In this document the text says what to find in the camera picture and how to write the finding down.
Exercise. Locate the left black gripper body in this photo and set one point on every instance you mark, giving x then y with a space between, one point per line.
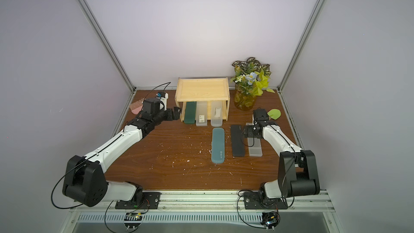
163 116

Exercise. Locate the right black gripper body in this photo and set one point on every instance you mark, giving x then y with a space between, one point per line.
248 131

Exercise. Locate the translucent labelled pencil case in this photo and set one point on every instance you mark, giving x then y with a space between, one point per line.
201 113

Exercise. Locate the tall translucent white pencil case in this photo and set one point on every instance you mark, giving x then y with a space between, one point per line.
255 147

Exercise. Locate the black pencil case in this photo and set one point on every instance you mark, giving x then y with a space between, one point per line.
237 142

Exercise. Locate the rounded translucent pencil case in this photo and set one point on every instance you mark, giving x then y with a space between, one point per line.
216 114

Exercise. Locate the teal pencil case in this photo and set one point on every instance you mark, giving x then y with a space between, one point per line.
218 145

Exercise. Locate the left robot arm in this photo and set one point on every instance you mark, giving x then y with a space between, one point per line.
85 181

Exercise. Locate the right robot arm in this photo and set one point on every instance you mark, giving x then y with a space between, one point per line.
297 170

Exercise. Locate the dark green pencil case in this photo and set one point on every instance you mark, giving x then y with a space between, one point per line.
190 112

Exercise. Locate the wooden two-tier shelf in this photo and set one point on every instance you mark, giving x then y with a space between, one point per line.
203 89

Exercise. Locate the pink hand brush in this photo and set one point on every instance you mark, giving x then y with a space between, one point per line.
136 106

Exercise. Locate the amber vase with plants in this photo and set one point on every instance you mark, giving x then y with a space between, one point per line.
251 80

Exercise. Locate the right connector board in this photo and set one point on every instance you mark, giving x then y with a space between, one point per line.
270 220

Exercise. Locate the connector board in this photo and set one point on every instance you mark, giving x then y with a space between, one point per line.
132 221
270 220

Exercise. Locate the left connector board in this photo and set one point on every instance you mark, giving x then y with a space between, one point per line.
132 221

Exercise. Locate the green spatula wooden handle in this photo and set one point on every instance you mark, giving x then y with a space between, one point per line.
274 114

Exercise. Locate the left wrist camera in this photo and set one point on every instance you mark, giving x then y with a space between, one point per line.
163 97

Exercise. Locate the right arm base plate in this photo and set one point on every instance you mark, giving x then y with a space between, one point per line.
256 200

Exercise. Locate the aluminium front rail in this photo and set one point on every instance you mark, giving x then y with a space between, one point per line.
221 200

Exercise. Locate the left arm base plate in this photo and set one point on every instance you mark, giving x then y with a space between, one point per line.
142 200

